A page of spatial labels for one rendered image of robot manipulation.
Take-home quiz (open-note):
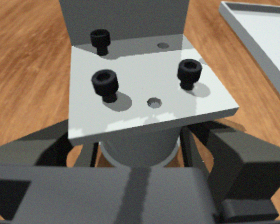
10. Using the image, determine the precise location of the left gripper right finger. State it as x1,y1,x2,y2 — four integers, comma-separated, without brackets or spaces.
179,120,280,211

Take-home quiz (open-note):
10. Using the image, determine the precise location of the black socket head screw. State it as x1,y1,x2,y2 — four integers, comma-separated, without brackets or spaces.
91,69,119,103
90,29,111,56
177,59,202,91

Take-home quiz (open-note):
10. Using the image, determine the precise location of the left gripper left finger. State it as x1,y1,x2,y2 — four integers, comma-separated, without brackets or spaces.
0,119,99,167

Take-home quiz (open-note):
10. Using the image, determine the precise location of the white rimmed tray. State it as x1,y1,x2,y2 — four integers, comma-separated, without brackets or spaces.
218,1,280,94

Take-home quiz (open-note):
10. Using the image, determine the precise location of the dark grey cylinder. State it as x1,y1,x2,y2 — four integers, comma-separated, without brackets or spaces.
99,126,182,167

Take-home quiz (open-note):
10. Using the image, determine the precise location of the grey l-shaped bracket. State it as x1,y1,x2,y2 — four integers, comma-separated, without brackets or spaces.
59,0,239,146

